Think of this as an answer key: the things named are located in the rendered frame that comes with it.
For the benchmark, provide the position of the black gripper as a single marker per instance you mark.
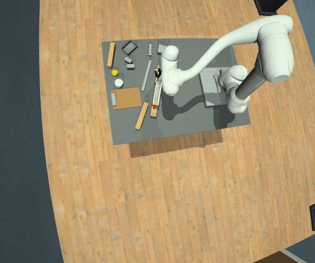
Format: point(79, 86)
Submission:
point(156, 73)

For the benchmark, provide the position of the grey cylinder with white top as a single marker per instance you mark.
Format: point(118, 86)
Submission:
point(118, 83)

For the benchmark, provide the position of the tan wooden bar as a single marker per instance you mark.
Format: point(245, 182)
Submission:
point(141, 116)
point(111, 55)

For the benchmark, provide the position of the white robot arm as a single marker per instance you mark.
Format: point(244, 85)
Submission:
point(275, 61)

